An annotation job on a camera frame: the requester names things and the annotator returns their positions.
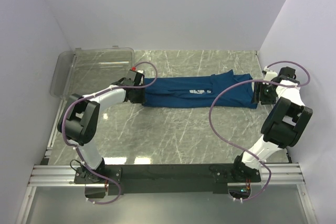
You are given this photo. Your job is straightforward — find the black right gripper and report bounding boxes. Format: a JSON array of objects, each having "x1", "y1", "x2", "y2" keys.
[{"x1": 250, "y1": 81, "x2": 278, "y2": 105}]

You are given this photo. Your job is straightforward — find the blue printed t-shirt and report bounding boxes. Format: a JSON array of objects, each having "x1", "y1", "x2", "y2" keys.
[{"x1": 143, "y1": 70, "x2": 257, "y2": 109}]

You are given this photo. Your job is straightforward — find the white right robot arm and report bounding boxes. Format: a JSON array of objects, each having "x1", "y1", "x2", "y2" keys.
[{"x1": 230, "y1": 67, "x2": 313, "y2": 182}]

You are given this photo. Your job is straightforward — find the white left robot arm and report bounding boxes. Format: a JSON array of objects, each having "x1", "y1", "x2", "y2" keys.
[{"x1": 57, "y1": 68, "x2": 145, "y2": 183}]

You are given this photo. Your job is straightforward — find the clear plastic bin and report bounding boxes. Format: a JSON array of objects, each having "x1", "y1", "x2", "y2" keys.
[{"x1": 49, "y1": 47, "x2": 136, "y2": 101}]

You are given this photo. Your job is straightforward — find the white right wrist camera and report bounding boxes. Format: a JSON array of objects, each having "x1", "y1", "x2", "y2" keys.
[{"x1": 262, "y1": 69, "x2": 278, "y2": 81}]

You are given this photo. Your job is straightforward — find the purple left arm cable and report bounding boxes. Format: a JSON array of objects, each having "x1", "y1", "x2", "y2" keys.
[{"x1": 60, "y1": 61, "x2": 158, "y2": 205}]

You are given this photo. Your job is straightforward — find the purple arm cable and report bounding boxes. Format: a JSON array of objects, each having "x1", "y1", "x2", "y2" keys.
[
  {"x1": 60, "y1": 61, "x2": 158, "y2": 205},
  {"x1": 209, "y1": 60, "x2": 312, "y2": 204}
]

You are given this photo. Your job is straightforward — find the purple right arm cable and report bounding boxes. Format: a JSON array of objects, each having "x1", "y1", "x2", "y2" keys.
[{"x1": 209, "y1": 60, "x2": 312, "y2": 204}]

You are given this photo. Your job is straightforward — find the aluminium rail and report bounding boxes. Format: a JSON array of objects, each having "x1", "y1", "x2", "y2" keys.
[{"x1": 28, "y1": 163, "x2": 305, "y2": 187}]

